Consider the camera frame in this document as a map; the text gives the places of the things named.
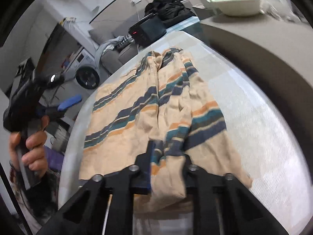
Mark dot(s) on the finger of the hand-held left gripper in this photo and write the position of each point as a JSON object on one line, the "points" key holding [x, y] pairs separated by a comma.
{"points": [[71, 101], [55, 79]]}

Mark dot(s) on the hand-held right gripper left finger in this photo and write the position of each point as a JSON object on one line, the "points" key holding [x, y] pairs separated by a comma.
{"points": [[143, 183]]}

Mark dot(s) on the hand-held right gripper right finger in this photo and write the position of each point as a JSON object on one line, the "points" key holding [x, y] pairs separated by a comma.
{"points": [[195, 176]]}

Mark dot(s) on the striped beige t-shirt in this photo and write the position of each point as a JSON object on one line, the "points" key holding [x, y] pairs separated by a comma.
{"points": [[137, 117]]}

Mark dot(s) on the person's left forearm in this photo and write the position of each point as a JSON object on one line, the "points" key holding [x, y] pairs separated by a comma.
{"points": [[36, 200]]}

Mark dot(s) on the person's left hand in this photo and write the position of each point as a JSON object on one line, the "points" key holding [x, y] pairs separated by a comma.
{"points": [[36, 151]]}

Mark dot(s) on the white washing machine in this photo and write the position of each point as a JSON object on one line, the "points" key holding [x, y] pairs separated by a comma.
{"points": [[85, 76]]}

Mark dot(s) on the dark door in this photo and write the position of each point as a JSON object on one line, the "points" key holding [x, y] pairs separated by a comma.
{"points": [[49, 49]]}

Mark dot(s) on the grey cloth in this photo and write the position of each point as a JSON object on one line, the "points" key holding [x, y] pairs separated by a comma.
{"points": [[105, 47]]}

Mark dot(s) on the purple bag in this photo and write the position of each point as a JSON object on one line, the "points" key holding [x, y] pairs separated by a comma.
{"points": [[55, 159]]}

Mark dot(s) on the grey sofa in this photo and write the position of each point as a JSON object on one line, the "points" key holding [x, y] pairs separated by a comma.
{"points": [[112, 58]]}

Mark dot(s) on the grey pillow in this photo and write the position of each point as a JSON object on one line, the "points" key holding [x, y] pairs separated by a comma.
{"points": [[100, 34]]}

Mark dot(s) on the houndstooth cloth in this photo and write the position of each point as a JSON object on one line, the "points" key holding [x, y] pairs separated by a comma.
{"points": [[123, 42]]}

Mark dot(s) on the dark rice cooker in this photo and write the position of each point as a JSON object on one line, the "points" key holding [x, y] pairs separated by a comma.
{"points": [[149, 31]]}

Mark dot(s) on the black jacket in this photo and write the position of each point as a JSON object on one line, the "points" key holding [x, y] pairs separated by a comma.
{"points": [[168, 9]]}

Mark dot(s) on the blue checked cloth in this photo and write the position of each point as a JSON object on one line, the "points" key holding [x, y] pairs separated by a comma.
{"points": [[183, 23]]}

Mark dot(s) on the grey desk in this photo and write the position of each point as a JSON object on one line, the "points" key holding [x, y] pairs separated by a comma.
{"points": [[256, 44]]}

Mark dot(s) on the white bowl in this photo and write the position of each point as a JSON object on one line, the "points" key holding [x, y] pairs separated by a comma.
{"points": [[239, 6]]}

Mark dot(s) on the crumpled white tissue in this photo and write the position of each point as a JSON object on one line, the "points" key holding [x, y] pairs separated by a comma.
{"points": [[281, 8]]}

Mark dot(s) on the wall power strip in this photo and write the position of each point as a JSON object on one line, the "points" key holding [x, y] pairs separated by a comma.
{"points": [[69, 20]]}

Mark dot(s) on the white wall socket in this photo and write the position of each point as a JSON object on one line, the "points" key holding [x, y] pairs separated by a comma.
{"points": [[135, 1]]}

